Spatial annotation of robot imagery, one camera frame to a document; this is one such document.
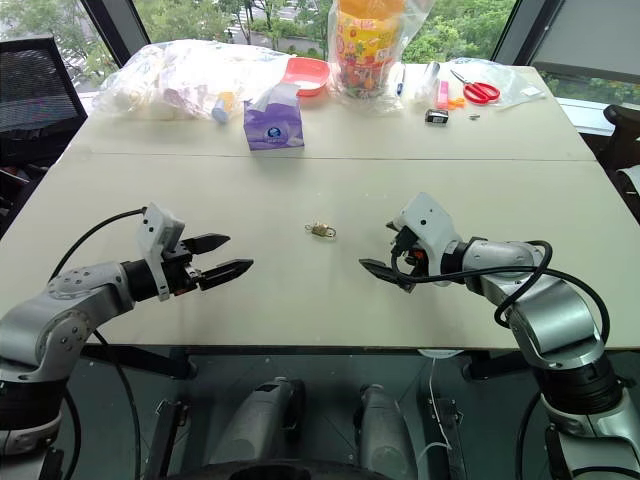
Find white thin cord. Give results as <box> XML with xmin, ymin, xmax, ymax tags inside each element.
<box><xmin>415</xmin><ymin>348</ymin><xmax>462</xmax><ymax>469</ymax></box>

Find red plastic bowl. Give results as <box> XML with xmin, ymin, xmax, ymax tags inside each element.
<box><xmin>281</xmin><ymin>56</ymin><xmax>333</xmax><ymax>98</ymax></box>

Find clear plastic tube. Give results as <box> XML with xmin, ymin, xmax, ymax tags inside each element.
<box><xmin>413</xmin><ymin>61</ymin><xmax>442</xmax><ymax>105</ymax></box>

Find small bottle with yellow cap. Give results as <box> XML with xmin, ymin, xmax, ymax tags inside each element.
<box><xmin>210</xmin><ymin>90</ymin><xmax>237</xmax><ymax>125</ymax></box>

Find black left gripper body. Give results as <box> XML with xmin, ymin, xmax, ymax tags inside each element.
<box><xmin>162</xmin><ymin>239</ymin><xmax>204</xmax><ymax>298</ymax></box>

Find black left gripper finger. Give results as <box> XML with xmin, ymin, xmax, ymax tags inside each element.
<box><xmin>198</xmin><ymin>258</ymin><xmax>255</xmax><ymax>292</ymax></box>
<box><xmin>191</xmin><ymin>232</ymin><xmax>232</xmax><ymax>255</ymax></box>

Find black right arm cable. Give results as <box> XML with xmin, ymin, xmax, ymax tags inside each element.
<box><xmin>389</xmin><ymin>239</ymin><xmax>612</xmax><ymax>352</ymax></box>

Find black table frame bar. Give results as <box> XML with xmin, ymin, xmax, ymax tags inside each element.
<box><xmin>79</xmin><ymin>343</ymin><xmax>200</xmax><ymax>380</ymax></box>

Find black mesh office chair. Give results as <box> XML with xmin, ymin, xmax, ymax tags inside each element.
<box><xmin>0</xmin><ymin>35</ymin><xmax>89</xmax><ymax>169</ymax></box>

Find flat clear plastic bag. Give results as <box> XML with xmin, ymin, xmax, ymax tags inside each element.
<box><xmin>446</xmin><ymin>56</ymin><xmax>547</xmax><ymax>112</ymax></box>

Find black chair with armrest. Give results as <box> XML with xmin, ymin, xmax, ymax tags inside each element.
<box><xmin>596</xmin><ymin>103</ymin><xmax>640</xmax><ymax>224</ymax></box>

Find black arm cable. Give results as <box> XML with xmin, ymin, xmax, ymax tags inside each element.
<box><xmin>48</xmin><ymin>207</ymin><xmax>149</xmax><ymax>480</ymax></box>
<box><xmin>389</xmin><ymin>239</ymin><xmax>612</xmax><ymax>352</ymax></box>

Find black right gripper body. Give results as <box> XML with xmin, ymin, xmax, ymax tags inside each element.
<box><xmin>389</xmin><ymin>226</ymin><xmax>431</xmax><ymax>279</ymax></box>

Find grey rounded robot leg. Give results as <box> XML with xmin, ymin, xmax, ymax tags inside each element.
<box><xmin>352</xmin><ymin>383</ymin><xmax>419</xmax><ymax>480</ymax></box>
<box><xmin>208</xmin><ymin>376</ymin><xmax>307</xmax><ymax>474</ymax></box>

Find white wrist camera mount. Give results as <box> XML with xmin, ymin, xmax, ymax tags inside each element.
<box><xmin>135</xmin><ymin>201</ymin><xmax>186</xmax><ymax>302</ymax></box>
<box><xmin>393</xmin><ymin>191</ymin><xmax>464</xmax><ymax>288</ymax></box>

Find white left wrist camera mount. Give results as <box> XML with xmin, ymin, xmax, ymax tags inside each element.
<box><xmin>135</xmin><ymin>201</ymin><xmax>186</xmax><ymax>302</ymax></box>

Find clear bag of white items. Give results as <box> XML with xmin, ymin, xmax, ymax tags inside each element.
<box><xmin>91</xmin><ymin>38</ymin><xmax>292</xmax><ymax>122</ymax></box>

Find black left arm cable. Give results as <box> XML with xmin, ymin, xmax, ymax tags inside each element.
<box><xmin>48</xmin><ymin>207</ymin><xmax>149</xmax><ymax>480</ymax></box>

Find red handled scissors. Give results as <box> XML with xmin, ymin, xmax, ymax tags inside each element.
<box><xmin>449</xmin><ymin>68</ymin><xmax>502</xmax><ymax>107</ymax></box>

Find purple tissue box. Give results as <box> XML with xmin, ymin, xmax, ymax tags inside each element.
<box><xmin>242</xmin><ymin>81</ymin><xmax>307</xmax><ymax>153</ymax></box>

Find colourful snack jar in bag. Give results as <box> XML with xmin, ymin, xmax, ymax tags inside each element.
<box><xmin>326</xmin><ymin>0</ymin><xmax>437</xmax><ymax>115</ymax></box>

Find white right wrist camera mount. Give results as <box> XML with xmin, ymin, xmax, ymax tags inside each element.
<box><xmin>393</xmin><ymin>191</ymin><xmax>464</xmax><ymax>288</ymax></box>

